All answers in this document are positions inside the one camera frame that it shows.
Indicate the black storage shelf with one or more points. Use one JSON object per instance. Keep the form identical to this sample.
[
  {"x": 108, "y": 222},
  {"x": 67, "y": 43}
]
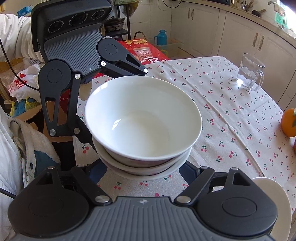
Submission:
[{"x": 118, "y": 24}]

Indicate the glass water mug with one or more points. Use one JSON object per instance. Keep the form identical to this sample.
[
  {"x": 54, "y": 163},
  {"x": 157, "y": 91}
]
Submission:
[{"x": 250, "y": 74}]

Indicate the white jacket sleeve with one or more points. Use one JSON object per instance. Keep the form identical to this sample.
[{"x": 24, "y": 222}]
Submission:
[{"x": 16, "y": 37}]

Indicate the white kitchen cabinets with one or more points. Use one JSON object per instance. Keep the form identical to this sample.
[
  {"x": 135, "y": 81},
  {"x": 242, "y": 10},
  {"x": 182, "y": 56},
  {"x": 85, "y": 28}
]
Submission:
[{"x": 211, "y": 29}]

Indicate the orange with leaf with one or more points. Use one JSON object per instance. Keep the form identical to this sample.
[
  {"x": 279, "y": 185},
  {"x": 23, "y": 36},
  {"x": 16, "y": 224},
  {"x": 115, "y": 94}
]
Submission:
[{"x": 288, "y": 121}]

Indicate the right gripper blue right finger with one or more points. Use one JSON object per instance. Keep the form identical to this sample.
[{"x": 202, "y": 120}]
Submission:
[{"x": 198, "y": 179}]

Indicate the white plate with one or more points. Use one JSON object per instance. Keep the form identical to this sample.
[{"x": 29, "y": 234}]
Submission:
[{"x": 277, "y": 194}]

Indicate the kitchen faucet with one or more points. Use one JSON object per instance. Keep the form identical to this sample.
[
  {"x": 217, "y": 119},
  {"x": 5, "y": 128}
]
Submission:
[{"x": 280, "y": 10}]

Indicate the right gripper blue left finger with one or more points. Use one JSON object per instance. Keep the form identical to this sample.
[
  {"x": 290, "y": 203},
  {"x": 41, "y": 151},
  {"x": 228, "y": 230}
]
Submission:
[{"x": 86, "y": 180}]

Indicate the bumpy orange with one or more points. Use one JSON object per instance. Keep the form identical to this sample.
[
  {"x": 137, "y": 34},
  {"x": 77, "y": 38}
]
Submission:
[{"x": 294, "y": 146}]

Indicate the teal thermos bottle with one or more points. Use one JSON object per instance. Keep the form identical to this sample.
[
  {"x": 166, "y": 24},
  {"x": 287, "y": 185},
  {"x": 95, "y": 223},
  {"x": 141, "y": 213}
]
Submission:
[{"x": 161, "y": 39}]

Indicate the cherry print tablecloth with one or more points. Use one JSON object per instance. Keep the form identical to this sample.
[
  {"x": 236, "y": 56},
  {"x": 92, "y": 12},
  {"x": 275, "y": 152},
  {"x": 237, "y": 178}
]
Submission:
[{"x": 241, "y": 128}]

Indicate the red snack box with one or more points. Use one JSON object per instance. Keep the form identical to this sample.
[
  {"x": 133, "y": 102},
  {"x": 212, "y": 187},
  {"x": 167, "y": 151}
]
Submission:
[{"x": 141, "y": 49}]

